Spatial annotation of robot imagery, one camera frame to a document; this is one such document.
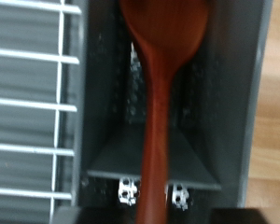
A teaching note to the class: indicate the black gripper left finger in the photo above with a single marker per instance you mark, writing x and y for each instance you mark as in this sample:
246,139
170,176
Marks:
93,217

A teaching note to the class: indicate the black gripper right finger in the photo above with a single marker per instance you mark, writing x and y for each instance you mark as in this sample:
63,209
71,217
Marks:
239,217

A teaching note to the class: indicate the brown wooden spoon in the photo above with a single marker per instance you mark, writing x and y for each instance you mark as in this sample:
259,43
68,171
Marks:
158,109

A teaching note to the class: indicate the dark grey utensil caddy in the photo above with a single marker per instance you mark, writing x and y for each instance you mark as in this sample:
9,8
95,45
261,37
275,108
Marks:
227,93

